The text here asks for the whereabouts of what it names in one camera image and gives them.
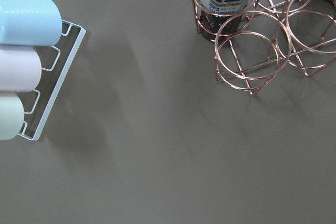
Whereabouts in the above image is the tea bottle back right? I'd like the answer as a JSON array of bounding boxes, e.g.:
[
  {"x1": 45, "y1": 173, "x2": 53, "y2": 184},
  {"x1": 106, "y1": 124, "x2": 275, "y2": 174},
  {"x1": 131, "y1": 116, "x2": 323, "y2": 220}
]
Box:
[{"x1": 196, "y1": 0, "x2": 257, "y2": 44}]

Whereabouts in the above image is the pink cup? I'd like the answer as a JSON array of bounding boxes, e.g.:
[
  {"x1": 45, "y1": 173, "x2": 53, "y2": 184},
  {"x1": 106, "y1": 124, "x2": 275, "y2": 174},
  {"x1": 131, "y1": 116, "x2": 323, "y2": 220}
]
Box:
[{"x1": 1, "y1": 45, "x2": 42, "y2": 92}]

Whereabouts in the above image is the pale green cup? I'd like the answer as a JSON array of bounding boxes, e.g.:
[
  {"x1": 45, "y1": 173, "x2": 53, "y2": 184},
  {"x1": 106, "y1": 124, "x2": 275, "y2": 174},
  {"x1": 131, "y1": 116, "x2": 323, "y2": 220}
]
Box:
[{"x1": 1, "y1": 92, "x2": 24, "y2": 141}]

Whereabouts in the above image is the blue cup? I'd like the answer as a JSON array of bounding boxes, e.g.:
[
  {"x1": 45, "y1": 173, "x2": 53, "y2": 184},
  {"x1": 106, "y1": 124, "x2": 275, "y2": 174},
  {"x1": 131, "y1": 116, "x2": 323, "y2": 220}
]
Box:
[{"x1": 1, "y1": 0, "x2": 62, "y2": 46}]

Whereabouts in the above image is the white wire cup rack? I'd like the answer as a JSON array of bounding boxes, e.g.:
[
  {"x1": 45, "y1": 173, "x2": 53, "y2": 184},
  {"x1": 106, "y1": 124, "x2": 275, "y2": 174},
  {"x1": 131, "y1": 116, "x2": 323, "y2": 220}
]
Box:
[{"x1": 0, "y1": 0, "x2": 87, "y2": 141}]

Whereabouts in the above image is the copper wire bottle rack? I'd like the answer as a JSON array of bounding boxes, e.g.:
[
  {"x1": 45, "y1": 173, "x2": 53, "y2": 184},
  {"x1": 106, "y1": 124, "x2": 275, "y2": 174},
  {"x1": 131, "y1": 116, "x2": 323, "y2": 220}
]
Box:
[{"x1": 191, "y1": 0, "x2": 335, "y2": 96}]

